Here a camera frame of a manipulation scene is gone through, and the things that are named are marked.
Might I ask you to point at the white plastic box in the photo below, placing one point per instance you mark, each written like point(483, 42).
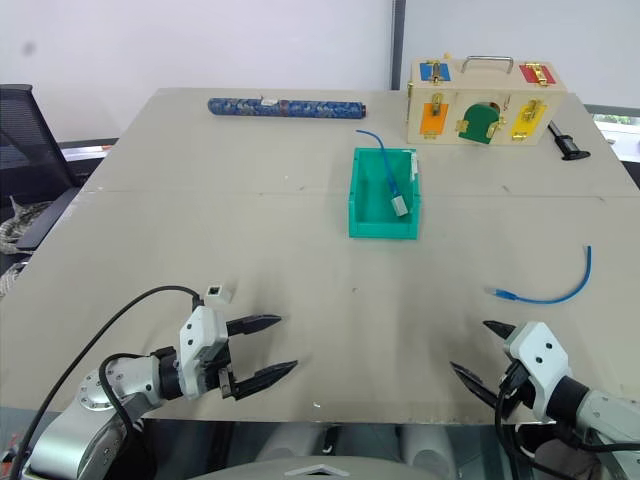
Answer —
point(222, 296)

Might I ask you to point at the dark side desk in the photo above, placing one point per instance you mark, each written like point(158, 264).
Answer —
point(85, 160)

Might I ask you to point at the blue lock box door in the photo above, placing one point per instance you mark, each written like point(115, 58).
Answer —
point(427, 72)

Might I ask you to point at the wooden lock box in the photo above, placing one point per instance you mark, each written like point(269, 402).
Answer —
point(480, 90)

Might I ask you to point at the green arched lock box door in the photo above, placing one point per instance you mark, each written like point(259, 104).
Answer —
point(477, 125)

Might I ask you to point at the orange lock box door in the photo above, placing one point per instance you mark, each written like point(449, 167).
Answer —
point(431, 122)

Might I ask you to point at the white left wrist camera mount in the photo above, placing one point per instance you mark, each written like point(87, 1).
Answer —
point(200, 325)

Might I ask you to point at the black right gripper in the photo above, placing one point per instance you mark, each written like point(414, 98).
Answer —
point(514, 386)

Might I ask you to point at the grey robot torso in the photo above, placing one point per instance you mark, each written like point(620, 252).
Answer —
point(320, 462)

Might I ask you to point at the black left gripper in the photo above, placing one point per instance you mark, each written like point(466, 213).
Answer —
point(215, 356)

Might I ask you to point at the green plastic bin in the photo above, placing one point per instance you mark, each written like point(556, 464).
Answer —
point(380, 222)

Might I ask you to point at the black mesh office chair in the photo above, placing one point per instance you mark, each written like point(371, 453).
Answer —
point(25, 130)

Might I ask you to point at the yellow lock box door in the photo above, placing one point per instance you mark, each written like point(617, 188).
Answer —
point(522, 122)

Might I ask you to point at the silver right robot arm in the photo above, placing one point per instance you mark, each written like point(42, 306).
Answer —
point(610, 410)

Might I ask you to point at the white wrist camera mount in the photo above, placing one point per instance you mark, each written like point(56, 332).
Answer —
point(540, 350)
point(200, 325)

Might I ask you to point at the red lock box door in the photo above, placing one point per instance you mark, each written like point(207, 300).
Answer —
point(530, 73)

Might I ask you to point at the dark vertical post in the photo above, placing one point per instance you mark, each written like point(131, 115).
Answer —
point(397, 45)

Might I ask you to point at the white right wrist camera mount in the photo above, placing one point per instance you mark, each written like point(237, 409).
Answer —
point(540, 350)

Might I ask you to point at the blue patterned rolled tube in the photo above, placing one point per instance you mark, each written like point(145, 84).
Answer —
point(300, 108)

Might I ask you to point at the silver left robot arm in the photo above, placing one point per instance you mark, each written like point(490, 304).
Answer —
point(65, 440)

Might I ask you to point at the grey rounded robot leg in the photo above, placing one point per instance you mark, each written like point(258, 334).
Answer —
point(432, 445)

